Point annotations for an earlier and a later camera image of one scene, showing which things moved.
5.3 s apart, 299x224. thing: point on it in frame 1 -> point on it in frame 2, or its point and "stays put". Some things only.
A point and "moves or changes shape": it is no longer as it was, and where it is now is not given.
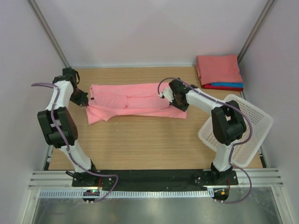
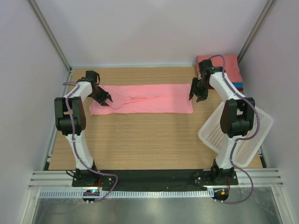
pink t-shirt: (139, 100) moves or changes shape
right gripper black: (184, 108) -> (201, 96)
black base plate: (209, 178) stays put
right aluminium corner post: (256, 30) stays put
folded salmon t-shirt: (218, 68) stays put
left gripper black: (83, 101) -> (103, 99)
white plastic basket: (244, 152) stays put
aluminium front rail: (268, 177) stays put
